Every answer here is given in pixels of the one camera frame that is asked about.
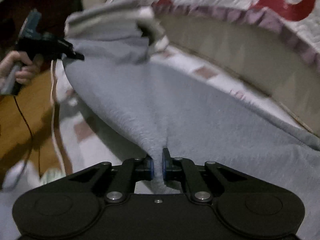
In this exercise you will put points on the person's left hand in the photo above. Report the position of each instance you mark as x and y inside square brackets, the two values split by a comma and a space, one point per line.
[28, 71]

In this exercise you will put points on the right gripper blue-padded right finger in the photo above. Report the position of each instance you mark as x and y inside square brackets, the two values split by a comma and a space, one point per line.
[188, 175]

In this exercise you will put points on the checkered floor mat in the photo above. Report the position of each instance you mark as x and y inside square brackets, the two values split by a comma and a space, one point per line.
[81, 138]

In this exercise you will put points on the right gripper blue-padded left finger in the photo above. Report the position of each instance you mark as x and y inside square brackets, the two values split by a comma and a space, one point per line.
[125, 176]

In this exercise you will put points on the white sock foot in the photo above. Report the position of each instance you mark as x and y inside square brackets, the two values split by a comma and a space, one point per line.
[22, 175]

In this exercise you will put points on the grey sweatshirt garment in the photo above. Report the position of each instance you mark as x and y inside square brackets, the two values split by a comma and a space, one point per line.
[156, 106]

